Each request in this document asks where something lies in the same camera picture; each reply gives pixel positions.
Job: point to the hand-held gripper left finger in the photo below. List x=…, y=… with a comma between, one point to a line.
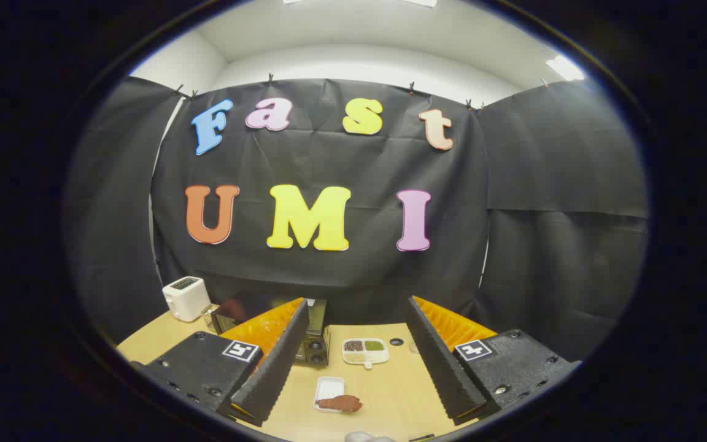
x=280, y=362

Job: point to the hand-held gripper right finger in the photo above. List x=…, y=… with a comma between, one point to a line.
x=442, y=368

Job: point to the black toaster oven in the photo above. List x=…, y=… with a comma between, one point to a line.
x=315, y=350

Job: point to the brown meat piece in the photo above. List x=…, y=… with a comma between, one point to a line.
x=341, y=403

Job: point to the white toaster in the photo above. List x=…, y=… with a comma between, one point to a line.
x=185, y=301

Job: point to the clear glass bottle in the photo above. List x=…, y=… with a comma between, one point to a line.
x=413, y=348

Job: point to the white rectangular tray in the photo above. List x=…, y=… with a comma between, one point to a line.
x=329, y=387

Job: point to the white divided grain dish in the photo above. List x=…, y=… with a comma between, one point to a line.
x=363, y=351

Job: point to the black backdrop cloth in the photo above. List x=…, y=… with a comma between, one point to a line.
x=329, y=159

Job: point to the row of black cloth clips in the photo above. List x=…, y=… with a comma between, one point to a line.
x=270, y=78

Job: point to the square ceiling light panel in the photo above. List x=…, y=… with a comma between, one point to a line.
x=565, y=69

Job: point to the long ceiling light panel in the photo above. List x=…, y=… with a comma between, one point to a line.
x=421, y=2

